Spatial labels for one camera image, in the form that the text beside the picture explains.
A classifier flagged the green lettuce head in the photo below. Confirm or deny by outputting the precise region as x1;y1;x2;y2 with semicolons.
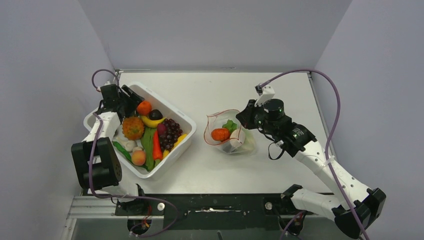
222;119;238;134

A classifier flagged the magenta purple fruit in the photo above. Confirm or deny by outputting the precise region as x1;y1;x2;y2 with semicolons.
156;123;167;136

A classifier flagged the orange carrot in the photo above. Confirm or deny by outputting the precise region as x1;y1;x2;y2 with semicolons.
152;130;163;161

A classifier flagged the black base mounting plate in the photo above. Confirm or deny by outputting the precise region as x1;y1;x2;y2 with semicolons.
114;193;299;231

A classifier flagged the clear orange-zip bag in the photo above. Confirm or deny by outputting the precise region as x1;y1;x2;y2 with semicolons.
203;109;256;155

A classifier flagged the toy pineapple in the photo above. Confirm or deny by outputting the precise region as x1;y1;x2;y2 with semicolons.
122;116;145;141

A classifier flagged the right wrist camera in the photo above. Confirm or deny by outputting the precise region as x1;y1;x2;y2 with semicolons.
254;84;275;107

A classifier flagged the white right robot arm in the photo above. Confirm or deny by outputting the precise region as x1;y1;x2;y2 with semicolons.
236;99;387;239

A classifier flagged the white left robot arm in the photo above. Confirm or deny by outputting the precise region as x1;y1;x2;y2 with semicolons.
71;84;144;202

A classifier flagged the white plastic food bin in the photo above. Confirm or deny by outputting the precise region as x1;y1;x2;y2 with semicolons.
71;83;196;186

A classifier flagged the white onion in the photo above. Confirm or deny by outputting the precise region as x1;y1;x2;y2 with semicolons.
229;128;246;149

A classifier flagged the peach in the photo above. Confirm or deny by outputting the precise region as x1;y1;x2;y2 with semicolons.
131;150;147;166

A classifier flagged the purple grape bunch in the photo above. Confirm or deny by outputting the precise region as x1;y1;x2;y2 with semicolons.
158;118;183;152

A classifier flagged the white green scallion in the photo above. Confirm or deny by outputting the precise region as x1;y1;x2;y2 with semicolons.
112;137;132;162

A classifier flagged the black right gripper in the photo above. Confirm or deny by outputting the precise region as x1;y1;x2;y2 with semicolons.
237;99;278;136

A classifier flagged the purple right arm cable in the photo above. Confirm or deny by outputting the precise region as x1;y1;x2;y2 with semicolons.
256;68;371;240

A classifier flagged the yellow banana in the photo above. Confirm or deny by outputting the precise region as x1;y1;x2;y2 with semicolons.
140;115;165;129

